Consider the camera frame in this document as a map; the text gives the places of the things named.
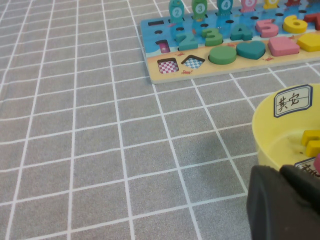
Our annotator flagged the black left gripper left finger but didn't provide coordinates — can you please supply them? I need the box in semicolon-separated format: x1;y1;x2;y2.
246;164;320;240

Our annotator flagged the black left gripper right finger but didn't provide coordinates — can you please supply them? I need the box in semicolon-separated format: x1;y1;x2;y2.
279;163;320;213

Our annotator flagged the bottom label of yellow bowl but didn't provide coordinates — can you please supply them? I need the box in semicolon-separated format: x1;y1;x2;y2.
294;157;320;177

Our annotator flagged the yellow plastic bowl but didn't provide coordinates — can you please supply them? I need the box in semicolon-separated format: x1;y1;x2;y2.
251;83;320;173

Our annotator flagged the rim label of yellow bowl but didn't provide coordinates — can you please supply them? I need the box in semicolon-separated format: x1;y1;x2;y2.
273;84;313;118

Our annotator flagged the wooden number puzzle board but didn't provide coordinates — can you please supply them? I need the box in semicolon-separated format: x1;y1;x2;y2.
139;0;320;85

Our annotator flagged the magenta wooden rectangle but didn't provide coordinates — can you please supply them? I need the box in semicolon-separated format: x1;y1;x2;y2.
312;152;320;177

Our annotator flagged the yellow wooden equals sign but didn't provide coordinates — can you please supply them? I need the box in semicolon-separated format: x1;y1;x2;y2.
300;129;320;158

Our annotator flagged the pink wooden trapezoid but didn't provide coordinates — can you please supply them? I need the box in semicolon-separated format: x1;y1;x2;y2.
267;36;301;57

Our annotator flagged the yellow wooden pentagon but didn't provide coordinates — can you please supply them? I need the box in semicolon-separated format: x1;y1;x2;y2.
296;33;320;53

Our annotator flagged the teal wooden heart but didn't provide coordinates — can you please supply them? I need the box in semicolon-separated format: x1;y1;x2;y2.
236;40;266;61

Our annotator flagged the green wooden circle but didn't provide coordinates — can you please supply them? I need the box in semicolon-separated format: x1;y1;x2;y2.
208;45;238;65

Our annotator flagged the yellow wooden digit 6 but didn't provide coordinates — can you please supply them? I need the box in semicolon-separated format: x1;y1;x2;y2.
282;15;308;35

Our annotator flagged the pink wooden digit 5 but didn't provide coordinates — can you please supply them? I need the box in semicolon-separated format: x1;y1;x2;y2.
255;18;280;38

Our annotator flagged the dark teal wooden digit 4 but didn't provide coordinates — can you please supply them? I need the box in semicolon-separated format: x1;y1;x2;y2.
229;22;254;42

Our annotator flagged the red wooden digit 7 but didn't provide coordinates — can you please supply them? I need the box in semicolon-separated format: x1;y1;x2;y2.
303;12;320;31

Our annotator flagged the green wooden digit 3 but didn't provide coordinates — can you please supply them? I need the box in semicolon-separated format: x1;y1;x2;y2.
201;26;224;48

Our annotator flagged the grey checked tablecloth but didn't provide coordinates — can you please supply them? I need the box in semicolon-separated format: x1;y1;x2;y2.
0;0;320;240

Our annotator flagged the teal wooden digit 2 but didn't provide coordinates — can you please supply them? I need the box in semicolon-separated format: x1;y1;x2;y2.
174;32;200;51

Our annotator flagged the yellow fish number 6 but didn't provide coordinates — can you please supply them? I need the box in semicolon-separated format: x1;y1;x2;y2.
263;0;280;10

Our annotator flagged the pink fish number 5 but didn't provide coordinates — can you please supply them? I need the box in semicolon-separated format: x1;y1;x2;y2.
240;0;260;13

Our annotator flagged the dark teal fish number 4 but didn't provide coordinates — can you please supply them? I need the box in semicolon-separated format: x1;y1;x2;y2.
216;0;237;17

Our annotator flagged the green fish number 3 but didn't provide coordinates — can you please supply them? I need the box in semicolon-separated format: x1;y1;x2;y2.
191;0;209;21

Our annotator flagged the teal fish number 2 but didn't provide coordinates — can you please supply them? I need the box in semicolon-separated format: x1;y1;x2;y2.
168;0;185;24

